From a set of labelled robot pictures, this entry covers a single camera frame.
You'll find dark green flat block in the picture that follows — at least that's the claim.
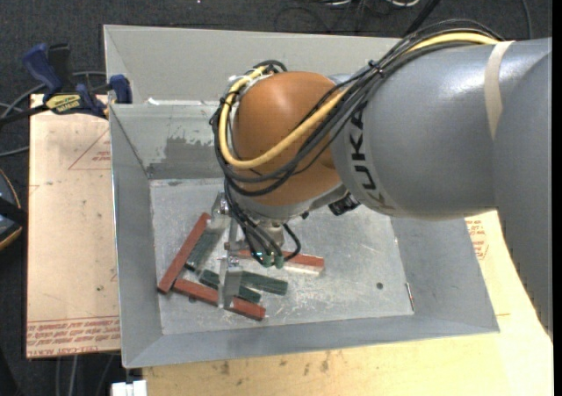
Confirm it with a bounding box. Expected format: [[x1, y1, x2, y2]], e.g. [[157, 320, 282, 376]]
[[198, 269, 263, 304], [184, 230, 223, 272], [240, 270, 290, 297]]

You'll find black cylinder on white bracket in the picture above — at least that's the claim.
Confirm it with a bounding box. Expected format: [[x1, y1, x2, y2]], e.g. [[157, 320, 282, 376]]
[[327, 191, 362, 217]]

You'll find red-brown flat block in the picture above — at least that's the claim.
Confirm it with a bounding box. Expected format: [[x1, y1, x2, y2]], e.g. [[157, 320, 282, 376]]
[[170, 277, 268, 322], [236, 248, 326, 277], [156, 212, 213, 295]]

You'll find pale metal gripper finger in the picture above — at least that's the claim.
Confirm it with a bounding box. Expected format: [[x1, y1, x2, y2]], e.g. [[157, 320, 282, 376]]
[[218, 254, 244, 311]]

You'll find brown cardboard board, red print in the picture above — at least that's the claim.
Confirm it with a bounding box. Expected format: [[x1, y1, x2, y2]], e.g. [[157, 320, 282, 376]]
[[25, 93, 123, 361]]

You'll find grey metal bin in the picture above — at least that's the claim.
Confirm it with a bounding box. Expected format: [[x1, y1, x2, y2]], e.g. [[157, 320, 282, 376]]
[[103, 24, 501, 370]]

